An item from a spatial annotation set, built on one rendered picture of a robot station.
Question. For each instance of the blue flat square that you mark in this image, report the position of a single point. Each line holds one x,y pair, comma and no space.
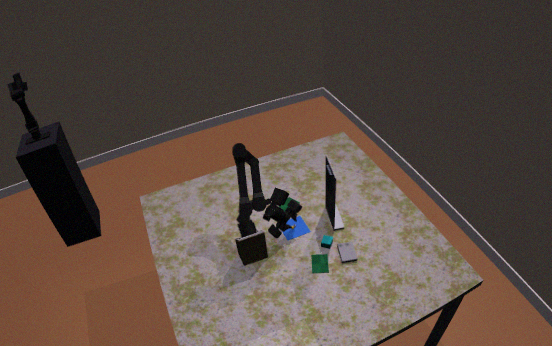
300,229

